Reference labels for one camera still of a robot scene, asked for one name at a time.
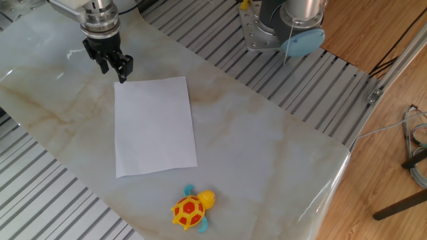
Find white zip tie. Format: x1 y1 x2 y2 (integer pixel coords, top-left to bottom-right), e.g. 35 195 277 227
282 16 296 67

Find yellow turtle bath toy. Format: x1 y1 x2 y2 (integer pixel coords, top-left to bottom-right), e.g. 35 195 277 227
170 184 217 233

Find grey floor cable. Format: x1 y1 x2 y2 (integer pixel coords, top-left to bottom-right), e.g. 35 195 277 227
356 111 427 139

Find blue cable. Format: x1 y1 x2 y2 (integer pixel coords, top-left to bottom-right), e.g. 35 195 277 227
118 0 143 16

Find metal corner bracket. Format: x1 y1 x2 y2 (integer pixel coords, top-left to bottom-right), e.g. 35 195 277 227
366 88 384 106

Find aluminium frame strut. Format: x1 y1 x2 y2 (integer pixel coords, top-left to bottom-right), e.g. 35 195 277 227
345 21 427 150

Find coloured wire bundle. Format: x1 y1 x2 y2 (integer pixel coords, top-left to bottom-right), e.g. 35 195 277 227
402 105 427 189

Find white paper sheet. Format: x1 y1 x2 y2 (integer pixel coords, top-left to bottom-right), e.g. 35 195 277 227
113 76 199 179

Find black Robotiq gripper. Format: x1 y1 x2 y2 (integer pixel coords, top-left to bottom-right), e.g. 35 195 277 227
82 33 134 84

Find black floor cables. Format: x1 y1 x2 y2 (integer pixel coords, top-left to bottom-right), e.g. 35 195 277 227
368 16 427 79

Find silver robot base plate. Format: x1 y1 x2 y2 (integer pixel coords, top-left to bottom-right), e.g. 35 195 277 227
238 0 291 53

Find dark furniture leg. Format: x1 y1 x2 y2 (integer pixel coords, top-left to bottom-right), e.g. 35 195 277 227
402 148 427 170
372 189 427 221

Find glossy marble pattern mat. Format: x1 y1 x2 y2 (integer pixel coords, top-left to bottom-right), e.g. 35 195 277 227
0 0 351 240

